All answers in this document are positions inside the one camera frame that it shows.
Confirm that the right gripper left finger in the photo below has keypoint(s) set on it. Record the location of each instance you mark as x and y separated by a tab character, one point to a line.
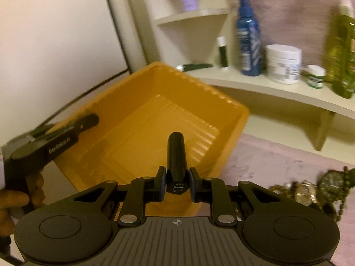
140	192

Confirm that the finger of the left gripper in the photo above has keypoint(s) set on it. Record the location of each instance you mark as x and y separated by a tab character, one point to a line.
75	127
42	129

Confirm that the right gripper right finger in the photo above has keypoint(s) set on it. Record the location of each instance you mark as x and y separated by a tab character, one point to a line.
214	192

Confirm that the black cylindrical case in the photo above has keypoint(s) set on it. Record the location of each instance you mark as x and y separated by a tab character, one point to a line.
177	176

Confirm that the orange plastic tray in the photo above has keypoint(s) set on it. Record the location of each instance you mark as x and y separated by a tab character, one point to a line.
136	117

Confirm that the black wristwatch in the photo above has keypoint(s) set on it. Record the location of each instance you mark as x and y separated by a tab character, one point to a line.
333	189

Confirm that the silver wristwatch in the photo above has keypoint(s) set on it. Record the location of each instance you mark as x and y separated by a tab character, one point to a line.
304	193

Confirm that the person's left hand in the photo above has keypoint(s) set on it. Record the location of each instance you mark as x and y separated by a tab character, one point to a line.
14	199

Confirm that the lilac towel on table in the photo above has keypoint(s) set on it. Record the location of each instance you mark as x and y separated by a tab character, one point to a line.
267	163

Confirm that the dark green small tube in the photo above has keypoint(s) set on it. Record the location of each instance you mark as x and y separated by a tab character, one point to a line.
193	67

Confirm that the cream wooden shelf unit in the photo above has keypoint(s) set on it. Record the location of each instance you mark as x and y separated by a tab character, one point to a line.
172	35

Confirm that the white cream jar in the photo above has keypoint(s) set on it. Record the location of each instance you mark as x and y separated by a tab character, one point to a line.
283	63

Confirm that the green white lip balm stick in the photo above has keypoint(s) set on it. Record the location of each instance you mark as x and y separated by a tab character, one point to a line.
222	47

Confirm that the small green lip salve jar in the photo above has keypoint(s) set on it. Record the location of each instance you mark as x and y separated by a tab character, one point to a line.
315	77

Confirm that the blue spray bottle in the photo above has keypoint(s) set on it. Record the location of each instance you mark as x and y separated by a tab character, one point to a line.
248	34

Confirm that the green olive spray bottle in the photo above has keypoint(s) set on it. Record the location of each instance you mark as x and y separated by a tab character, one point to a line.
339	53

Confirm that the lilac hanging towel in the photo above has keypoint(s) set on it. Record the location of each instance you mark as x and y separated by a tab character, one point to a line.
300	23

